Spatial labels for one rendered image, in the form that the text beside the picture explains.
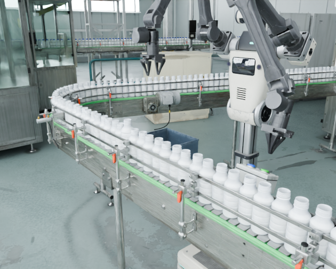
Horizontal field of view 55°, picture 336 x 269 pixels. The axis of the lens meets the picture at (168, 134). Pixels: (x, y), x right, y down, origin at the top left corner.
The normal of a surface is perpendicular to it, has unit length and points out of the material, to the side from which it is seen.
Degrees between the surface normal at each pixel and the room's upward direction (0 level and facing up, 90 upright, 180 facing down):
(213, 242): 90
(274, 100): 70
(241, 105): 90
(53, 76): 90
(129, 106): 90
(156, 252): 0
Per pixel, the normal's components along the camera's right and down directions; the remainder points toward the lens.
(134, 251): 0.00, -0.95
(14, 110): 0.63, 0.25
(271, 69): -0.52, 0.38
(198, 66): 0.37, 0.29
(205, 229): -0.77, 0.21
